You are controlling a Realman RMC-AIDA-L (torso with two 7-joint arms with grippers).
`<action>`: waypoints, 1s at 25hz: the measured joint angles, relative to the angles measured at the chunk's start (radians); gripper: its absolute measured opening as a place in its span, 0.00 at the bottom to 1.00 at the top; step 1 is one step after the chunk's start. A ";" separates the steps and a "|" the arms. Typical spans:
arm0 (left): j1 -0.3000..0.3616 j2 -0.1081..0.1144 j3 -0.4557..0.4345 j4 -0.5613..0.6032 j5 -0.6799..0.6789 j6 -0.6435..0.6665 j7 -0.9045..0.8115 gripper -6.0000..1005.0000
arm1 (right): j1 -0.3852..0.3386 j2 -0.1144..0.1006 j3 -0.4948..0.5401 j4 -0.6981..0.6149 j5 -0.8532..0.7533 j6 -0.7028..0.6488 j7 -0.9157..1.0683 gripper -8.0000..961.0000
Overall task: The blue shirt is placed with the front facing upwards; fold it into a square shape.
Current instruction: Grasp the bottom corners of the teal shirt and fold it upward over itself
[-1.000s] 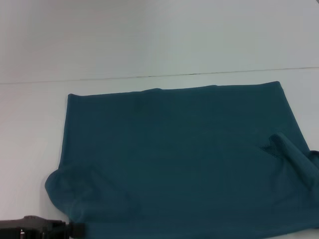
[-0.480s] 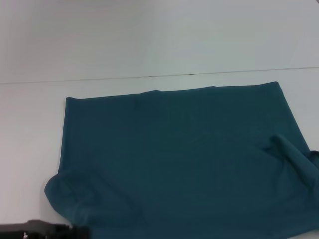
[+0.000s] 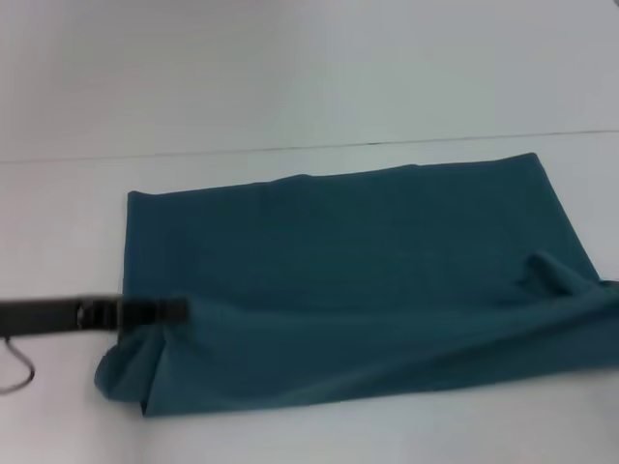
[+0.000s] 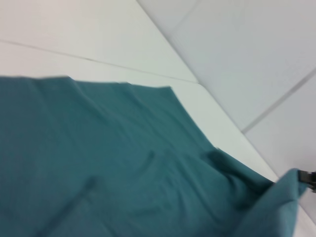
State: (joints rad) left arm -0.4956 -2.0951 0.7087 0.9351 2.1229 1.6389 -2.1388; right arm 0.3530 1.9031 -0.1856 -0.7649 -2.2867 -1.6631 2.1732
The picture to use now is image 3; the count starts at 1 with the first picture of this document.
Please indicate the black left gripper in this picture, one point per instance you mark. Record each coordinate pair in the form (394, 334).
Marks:
(38, 316)

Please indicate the teal t-shirt with FREE print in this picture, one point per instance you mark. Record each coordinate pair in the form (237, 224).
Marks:
(338, 270)

